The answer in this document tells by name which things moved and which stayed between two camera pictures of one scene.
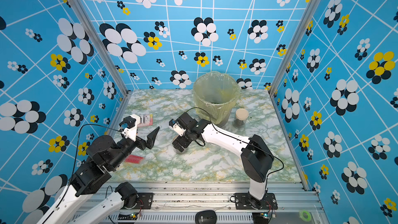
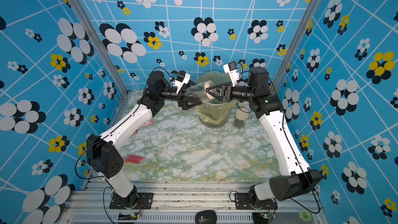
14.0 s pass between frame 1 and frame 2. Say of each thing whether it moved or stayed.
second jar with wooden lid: stayed
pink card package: stayed
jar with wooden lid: moved
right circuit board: stayed
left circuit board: stayed
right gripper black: moved
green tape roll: stayed
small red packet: stayed
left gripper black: moved
